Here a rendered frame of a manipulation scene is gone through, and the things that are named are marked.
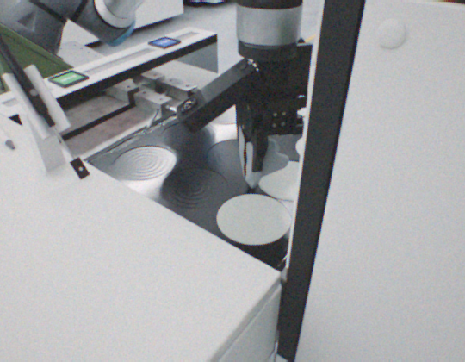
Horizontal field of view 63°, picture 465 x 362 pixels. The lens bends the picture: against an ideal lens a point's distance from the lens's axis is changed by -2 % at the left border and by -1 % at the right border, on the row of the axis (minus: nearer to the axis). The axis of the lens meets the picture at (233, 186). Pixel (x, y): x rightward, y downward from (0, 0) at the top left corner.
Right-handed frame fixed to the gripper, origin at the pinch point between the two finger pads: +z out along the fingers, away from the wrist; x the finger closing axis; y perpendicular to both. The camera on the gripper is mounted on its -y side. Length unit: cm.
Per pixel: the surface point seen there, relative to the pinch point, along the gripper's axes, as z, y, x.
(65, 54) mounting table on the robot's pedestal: 6, -32, 92
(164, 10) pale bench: 60, 41, 403
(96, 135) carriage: 2.5, -21.8, 25.7
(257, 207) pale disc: 1.5, -0.1, -4.5
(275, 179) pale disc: 1.2, 4.7, 0.5
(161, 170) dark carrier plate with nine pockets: 1.1, -11.8, 8.3
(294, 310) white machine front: 0.1, -2.6, -22.7
